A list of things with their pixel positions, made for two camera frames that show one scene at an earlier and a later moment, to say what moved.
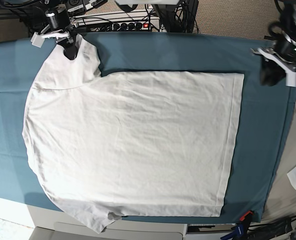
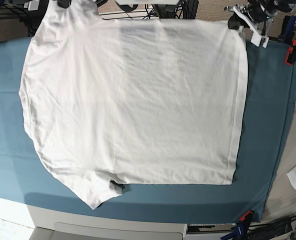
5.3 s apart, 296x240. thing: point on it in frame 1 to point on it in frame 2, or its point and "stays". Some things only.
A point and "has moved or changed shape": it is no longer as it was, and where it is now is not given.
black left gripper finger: [271, 73] to [234, 22]
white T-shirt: [130, 144] has moved or changed shape
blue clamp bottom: [238, 232] stays
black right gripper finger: [71, 50] to [64, 3]
